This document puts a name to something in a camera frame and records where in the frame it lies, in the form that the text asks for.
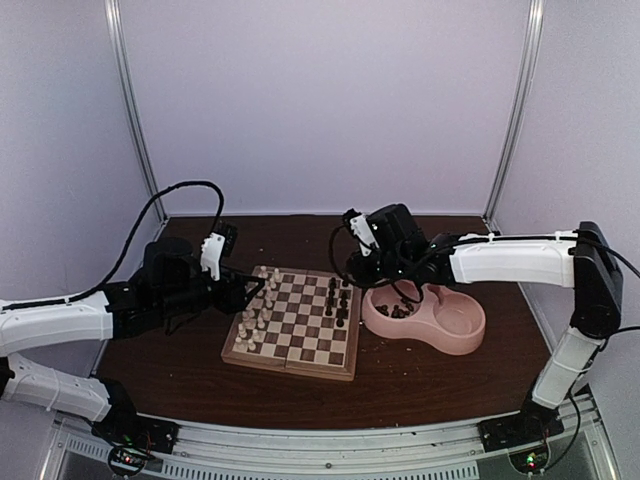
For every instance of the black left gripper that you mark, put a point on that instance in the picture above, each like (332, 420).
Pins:
(232, 299)

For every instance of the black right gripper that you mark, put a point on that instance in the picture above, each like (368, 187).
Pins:
(362, 277)

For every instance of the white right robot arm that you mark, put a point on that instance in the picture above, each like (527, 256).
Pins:
(580, 260)

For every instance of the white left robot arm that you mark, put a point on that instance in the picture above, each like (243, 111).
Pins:
(51, 324)

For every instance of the dark chess pieces pile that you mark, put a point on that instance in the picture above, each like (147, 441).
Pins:
(399, 311)

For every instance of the white chess pieces row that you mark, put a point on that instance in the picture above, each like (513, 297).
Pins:
(257, 327)

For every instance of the wooden chess board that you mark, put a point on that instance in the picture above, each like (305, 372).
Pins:
(309, 343)

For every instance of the pink plastic double bowl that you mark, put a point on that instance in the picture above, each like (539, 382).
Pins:
(451, 322)

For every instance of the aluminium frame post right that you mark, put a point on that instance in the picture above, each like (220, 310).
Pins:
(524, 82)

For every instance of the aluminium frame post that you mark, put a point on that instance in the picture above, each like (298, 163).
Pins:
(115, 28)
(524, 82)

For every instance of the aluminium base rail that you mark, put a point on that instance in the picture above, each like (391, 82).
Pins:
(451, 450)

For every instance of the aluminium frame post left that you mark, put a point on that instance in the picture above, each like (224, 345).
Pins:
(115, 28)

